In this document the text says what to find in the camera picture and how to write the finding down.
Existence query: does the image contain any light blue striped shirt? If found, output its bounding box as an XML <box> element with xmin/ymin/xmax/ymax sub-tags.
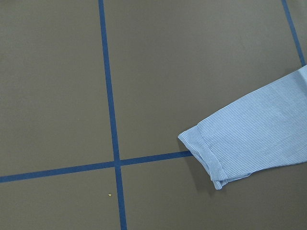
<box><xmin>178</xmin><ymin>67</ymin><xmax>307</xmax><ymax>190</ymax></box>

